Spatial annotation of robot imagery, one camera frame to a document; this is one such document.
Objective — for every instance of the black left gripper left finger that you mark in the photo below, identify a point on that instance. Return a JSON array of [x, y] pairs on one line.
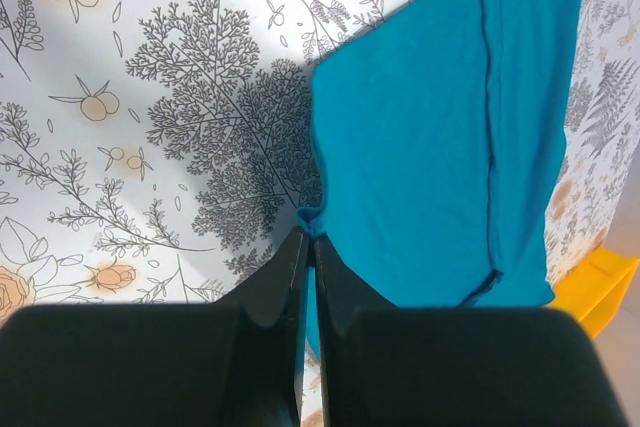
[[238, 361]]

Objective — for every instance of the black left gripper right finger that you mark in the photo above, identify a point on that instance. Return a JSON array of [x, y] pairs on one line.
[[382, 365]]

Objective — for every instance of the yellow plastic tray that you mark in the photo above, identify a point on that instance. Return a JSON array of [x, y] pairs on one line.
[[594, 291]]

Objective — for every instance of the blue t shirt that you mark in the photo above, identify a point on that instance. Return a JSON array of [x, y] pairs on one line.
[[439, 137]]

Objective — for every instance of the floral table cloth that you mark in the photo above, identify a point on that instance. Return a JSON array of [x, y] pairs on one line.
[[158, 151]]

